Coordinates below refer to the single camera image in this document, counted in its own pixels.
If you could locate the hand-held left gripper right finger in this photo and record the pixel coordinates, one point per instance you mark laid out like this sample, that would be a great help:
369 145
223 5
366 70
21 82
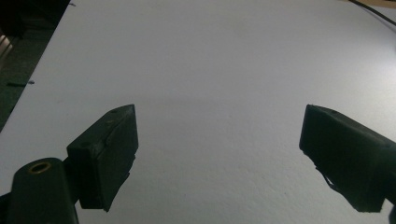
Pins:
345 152

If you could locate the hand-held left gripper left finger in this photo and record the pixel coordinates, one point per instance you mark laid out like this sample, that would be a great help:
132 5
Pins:
106 155

